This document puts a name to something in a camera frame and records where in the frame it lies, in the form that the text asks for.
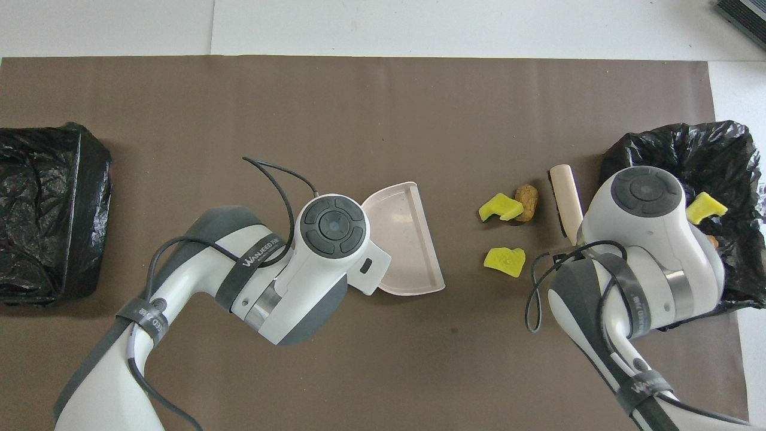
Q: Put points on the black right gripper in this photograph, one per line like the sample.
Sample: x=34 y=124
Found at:
x=565 y=255

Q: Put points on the beige hand brush black bristles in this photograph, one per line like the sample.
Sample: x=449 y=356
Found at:
x=565 y=191

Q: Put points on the brown lumpy nugget piece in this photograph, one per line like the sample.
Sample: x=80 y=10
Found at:
x=529 y=200

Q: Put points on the yellow sponge piece green edge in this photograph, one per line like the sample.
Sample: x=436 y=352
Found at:
x=499 y=208

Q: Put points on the small yellow sponge piece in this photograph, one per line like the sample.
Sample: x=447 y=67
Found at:
x=705 y=208

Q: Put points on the beige plastic dustpan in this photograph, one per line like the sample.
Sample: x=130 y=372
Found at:
x=401 y=239

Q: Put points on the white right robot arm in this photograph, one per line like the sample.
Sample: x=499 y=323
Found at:
x=646 y=239

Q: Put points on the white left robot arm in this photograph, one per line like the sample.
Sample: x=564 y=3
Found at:
x=323 y=263

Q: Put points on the loosely bagged black trash bin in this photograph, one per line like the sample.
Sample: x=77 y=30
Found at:
x=718 y=149

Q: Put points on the tightly bagged black trash bin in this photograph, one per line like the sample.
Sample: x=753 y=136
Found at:
x=42 y=209

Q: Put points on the brown paper table mat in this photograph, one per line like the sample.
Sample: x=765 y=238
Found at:
x=383 y=96

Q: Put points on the dark ribbed device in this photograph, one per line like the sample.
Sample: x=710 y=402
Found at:
x=748 y=15

